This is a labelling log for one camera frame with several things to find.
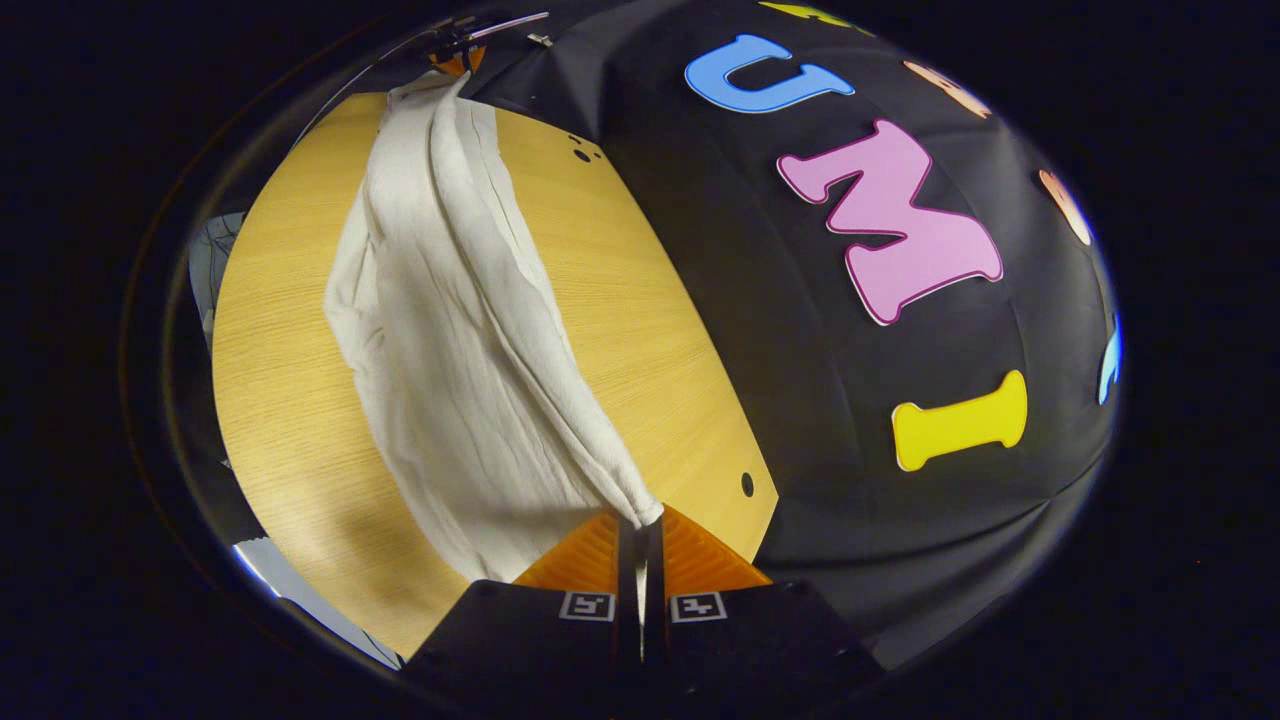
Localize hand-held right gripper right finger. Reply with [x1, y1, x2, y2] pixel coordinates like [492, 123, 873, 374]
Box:
[645, 503, 888, 696]

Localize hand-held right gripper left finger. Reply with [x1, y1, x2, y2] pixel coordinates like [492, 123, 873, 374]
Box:
[403, 512, 643, 706]

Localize white jeans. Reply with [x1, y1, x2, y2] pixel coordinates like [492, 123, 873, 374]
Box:
[322, 70, 667, 584]

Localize black backdrop cloth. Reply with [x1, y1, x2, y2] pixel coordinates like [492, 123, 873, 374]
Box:
[465, 0, 1123, 671]

